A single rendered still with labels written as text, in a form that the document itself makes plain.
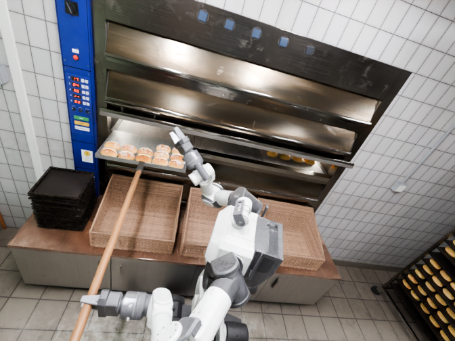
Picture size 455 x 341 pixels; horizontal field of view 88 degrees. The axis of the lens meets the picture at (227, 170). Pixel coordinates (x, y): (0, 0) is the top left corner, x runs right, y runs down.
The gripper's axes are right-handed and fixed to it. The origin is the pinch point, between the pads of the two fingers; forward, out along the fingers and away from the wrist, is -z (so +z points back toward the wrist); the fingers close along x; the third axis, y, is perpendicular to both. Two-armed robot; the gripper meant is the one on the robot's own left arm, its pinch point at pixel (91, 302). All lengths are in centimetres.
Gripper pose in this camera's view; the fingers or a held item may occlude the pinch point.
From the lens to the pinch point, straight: 104.7
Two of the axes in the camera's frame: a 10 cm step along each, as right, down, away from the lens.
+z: 9.6, 1.8, 1.9
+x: -2.6, 7.9, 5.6
